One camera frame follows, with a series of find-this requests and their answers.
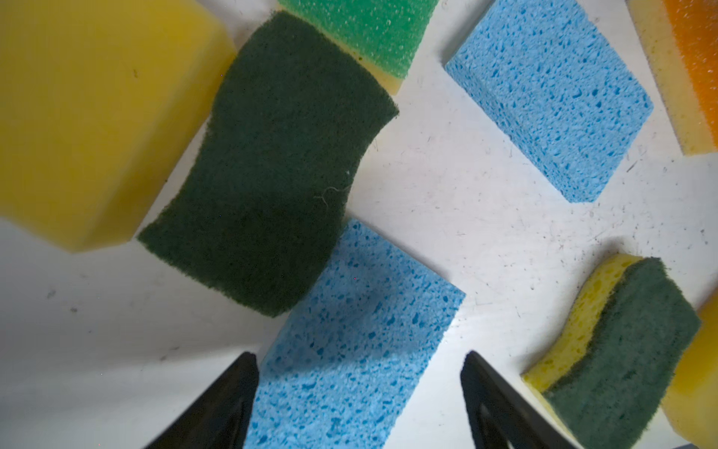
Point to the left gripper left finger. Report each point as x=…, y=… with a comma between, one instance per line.
x=221, y=416

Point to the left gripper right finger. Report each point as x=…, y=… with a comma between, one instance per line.
x=499, y=417

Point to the dark green scrub sponge front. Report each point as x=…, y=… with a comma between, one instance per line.
x=605, y=375

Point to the dark green scrub sponge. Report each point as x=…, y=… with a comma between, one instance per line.
x=262, y=208
x=605, y=375

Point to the orange topped yellow sponge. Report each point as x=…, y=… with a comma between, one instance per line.
x=679, y=39

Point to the blue sponge front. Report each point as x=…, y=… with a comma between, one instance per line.
x=351, y=353

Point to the blue sponge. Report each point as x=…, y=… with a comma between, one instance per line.
x=351, y=353
x=554, y=85

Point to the yellow sponge front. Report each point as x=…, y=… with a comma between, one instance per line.
x=690, y=403

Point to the dark green scrub sponge left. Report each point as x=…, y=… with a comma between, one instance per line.
x=262, y=208

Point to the yellow sponge left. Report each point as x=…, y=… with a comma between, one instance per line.
x=99, y=99

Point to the blue sponge centre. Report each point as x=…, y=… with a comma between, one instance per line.
x=554, y=85

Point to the green topped yellow sponge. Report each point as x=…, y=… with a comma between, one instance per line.
x=383, y=36

